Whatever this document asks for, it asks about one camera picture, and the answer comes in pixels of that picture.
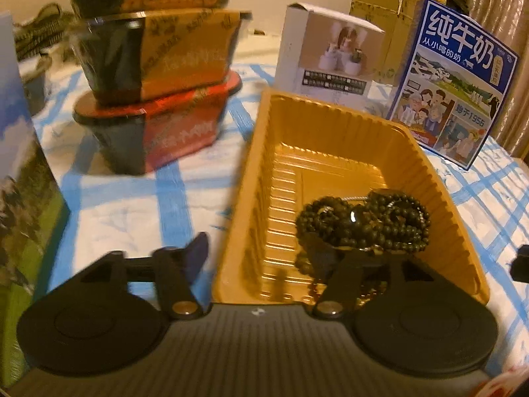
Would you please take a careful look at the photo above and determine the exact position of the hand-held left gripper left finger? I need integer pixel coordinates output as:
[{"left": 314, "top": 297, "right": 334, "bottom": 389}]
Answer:
[{"left": 80, "top": 233, "right": 211, "bottom": 320}]

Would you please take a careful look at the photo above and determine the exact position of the red label instant rice bowl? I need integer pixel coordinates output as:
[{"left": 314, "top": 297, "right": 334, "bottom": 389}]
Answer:
[{"left": 72, "top": 70, "right": 243, "bottom": 174}]

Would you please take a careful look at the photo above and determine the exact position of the dark round pot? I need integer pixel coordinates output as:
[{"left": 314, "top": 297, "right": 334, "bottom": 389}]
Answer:
[{"left": 19, "top": 56, "right": 52, "bottom": 112}]

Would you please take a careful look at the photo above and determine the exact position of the brown bead bracelet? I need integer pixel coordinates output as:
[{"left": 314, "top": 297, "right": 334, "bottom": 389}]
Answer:
[{"left": 294, "top": 248, "right": 391, "bottom": 298}]

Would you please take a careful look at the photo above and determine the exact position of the dark green bead necklace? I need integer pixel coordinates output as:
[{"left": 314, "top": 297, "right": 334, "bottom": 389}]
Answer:
[{"left": 295, "top": 190, "right": 431, "bottom": 255}]

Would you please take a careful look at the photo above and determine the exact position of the brown cardboard box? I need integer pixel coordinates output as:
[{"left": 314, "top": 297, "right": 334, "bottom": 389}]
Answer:
[{"left": 349, "top": 0, "right": 426, "bottom": 87}]

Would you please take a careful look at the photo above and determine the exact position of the blue illustrated milk carton box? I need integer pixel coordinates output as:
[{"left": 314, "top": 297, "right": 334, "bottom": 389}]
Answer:
[{"left": 386, "top": 0, "right": 519, "bottom": 171}]

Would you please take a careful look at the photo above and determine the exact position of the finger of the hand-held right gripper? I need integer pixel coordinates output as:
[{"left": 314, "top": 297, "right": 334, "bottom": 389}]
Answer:
[{"left": 510, "top": 245, "right": 529, "bottom": 282}]

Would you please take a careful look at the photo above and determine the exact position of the gold label instant rice bowl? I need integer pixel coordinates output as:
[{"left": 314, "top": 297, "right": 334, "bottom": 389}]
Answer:
[{"left": 78, "top": 8, "right": 253, "bottom": 106}]

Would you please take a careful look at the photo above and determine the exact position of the cow landscape milk carton box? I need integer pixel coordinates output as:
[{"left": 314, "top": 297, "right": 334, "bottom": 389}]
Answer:
[{"left": 0, "top": 12, "right": 71, "bottom": 377}]

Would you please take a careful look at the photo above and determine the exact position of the beige patterned curtain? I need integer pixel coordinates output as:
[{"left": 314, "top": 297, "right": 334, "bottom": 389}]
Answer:
[{"left": 465, "top": 0, "right": 529, "bottom": 158}]

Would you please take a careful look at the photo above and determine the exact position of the black braided cord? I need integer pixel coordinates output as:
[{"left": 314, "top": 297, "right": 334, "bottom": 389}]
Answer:
[{"left": 14, "top": 3, "right": 77, "bottom": 61}]

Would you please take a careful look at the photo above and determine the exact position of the small white product box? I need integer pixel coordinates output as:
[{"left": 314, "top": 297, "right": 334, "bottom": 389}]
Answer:
[{"left": 275, "top": 2, "right": 386, "bottom": 99}]

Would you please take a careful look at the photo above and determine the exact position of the yellow plastic tray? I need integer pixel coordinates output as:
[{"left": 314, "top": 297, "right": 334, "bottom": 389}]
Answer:
[{"left": 212, "top": 88, "right": 490, "bottom": 309}]

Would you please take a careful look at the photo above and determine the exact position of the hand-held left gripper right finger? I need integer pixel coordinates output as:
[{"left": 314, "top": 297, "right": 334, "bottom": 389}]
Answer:
[{"left": 306, "top": 238, "right": 439, "bottom": 320}]

